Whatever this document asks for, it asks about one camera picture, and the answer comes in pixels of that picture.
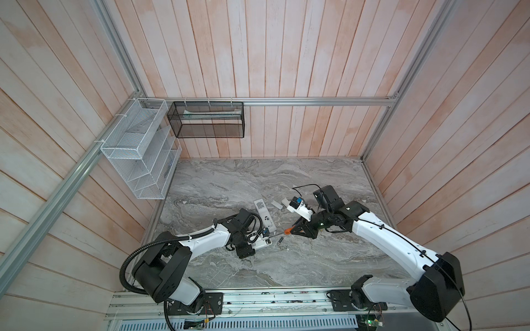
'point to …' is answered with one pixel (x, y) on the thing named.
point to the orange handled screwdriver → (287, 232)
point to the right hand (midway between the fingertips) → (294, 228)
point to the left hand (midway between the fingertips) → (247, 247)
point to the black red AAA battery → (281, 239)
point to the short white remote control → (261, 243)
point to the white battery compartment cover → (277, 205)
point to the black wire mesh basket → (208, 119)
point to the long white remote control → (265, 215)
